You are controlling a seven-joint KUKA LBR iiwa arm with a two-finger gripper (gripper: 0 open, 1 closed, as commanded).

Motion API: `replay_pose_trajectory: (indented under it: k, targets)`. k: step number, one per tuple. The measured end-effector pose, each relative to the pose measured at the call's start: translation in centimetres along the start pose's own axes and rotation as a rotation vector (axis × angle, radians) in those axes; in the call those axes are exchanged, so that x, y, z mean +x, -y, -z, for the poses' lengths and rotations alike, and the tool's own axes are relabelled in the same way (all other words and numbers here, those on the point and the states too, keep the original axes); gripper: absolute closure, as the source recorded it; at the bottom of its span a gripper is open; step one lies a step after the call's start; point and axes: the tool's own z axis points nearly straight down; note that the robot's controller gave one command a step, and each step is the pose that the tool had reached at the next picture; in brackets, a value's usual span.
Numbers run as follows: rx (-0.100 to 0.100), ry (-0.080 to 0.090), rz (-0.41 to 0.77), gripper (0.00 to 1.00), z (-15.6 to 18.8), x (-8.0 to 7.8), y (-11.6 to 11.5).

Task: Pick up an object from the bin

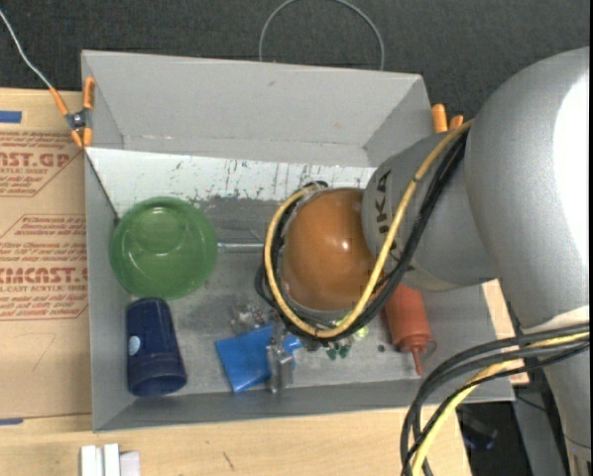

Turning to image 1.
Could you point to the dark blue cup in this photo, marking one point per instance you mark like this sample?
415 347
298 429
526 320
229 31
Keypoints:
154 347

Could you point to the grey metal bin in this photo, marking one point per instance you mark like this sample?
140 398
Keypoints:
237 112

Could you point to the brown cardboard board red print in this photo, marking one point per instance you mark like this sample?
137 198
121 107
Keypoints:
34 355

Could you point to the grey metal rod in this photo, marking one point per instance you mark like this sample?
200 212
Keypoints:
239 247

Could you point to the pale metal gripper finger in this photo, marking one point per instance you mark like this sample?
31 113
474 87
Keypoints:
249 316
281 367

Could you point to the green plastic bowl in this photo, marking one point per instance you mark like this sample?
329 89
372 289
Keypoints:
162 248

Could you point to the red-brown squeeze bottle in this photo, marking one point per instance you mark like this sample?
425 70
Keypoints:
409 318

